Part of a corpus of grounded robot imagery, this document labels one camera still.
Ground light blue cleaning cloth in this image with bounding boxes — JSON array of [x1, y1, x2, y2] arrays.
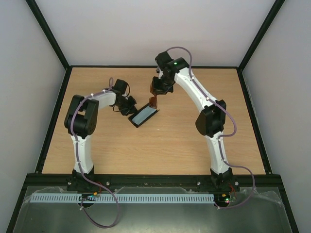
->
[[133, 105, 156, 125]]

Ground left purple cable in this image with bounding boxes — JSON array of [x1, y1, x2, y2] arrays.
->
[[67, 77, 121, 229]]

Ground white slotted cable duct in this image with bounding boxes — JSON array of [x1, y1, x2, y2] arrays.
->
[[30, 193, 214, 204]]

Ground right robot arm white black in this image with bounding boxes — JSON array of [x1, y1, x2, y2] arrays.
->
[[149, 51, 233, 190]]

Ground black aluminium frame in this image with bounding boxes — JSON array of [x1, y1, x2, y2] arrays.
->
[[7, 0, 298, 233]]

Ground right controller board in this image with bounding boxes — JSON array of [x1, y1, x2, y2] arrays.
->
[[214, 193, 237, 205]]

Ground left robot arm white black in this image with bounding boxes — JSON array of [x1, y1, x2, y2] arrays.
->
[[64, 78, 137, 192]]

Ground controller board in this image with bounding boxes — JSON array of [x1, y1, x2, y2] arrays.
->
[[78, 192, 101, 201], [214, 193, 237, 205]]

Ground left controller board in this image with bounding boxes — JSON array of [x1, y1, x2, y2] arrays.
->
[[78, 192, 101, 201]]

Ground brown sunglasses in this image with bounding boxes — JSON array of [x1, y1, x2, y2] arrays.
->
[[148, 83, 157, 109]]

